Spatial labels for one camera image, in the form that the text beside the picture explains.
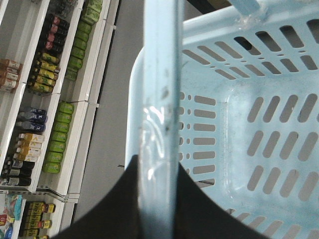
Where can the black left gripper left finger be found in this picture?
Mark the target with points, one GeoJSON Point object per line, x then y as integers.
{"type": "Point", "coordinates": [116, 216]}

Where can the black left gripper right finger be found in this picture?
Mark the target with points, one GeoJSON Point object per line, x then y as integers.
{"type": "Point", "coordinates": [198, 217]}

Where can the light blue plastic basket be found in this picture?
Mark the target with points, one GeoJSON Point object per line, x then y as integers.
{"type": "Point", "coordinates": [233, 97]}

